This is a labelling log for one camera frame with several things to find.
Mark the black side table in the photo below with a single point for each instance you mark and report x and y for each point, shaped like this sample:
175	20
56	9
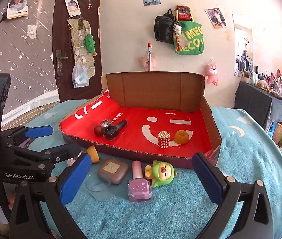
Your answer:
261	105

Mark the photo card on door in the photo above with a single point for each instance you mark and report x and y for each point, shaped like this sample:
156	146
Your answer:
73	8

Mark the clear glass cup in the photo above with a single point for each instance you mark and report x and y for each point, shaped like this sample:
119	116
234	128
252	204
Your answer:
99	186

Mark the wall mirror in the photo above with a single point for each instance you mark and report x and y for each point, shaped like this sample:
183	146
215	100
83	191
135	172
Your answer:
243	44

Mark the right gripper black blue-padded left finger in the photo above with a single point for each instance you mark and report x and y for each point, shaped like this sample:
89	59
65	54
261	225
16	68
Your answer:
27	219

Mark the pink pig plush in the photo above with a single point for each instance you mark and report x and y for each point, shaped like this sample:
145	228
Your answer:
148	65

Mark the glittery perfume bottle red cap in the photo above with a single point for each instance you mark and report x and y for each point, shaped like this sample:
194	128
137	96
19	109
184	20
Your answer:
102	128

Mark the wall photo print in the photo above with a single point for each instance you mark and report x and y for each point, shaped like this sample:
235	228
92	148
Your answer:
216	17

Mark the red-lined cardboard box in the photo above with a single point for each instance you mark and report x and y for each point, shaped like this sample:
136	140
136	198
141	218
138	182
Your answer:
150	102

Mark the beige hanging door organizer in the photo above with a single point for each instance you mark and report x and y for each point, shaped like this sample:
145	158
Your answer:
79	29

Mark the purple nail polish bottle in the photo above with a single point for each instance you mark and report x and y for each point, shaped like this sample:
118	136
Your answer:
139	188

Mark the pink plush on wall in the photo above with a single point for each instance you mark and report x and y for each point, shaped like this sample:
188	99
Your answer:
211	74

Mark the gold studded cylinder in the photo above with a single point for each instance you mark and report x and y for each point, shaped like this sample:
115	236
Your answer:
164	139

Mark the photo calendar on wall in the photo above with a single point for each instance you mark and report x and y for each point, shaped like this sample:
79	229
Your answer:
17	8

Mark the green plush toy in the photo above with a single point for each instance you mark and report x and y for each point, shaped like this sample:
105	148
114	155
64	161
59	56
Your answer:
90	44

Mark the orange-tipped stick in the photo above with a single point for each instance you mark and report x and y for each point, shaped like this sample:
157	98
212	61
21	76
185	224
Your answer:
150	56

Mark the dark brown door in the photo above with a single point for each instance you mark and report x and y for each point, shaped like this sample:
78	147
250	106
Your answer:
63	57

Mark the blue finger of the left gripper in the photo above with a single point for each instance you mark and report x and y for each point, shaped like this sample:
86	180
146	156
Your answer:
23	136

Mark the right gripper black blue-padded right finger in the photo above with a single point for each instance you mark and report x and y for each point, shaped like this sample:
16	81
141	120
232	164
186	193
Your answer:
255	218

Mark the black backpack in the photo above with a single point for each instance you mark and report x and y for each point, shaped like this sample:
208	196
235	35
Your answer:
163	27

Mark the amber round holder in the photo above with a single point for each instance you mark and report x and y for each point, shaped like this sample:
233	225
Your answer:
181	137

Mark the green tote bag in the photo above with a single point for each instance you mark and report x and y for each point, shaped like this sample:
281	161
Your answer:
188	38

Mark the white plastic bag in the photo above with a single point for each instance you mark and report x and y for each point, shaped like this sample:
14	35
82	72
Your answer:
80	76

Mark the red phone-like frame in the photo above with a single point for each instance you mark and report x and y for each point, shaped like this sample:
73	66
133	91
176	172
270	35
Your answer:
183	13

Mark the green hooded bear figurine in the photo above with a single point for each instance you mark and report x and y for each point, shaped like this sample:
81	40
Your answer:
160	173

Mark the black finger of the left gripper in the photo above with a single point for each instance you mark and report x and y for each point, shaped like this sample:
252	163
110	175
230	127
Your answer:
54	154

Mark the amber round lid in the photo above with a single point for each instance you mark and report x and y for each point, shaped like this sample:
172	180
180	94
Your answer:
92	152

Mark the black smartwatch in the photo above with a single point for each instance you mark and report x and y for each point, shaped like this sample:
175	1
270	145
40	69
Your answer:
112	131

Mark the brown compact case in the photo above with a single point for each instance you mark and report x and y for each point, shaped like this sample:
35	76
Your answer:
113	170

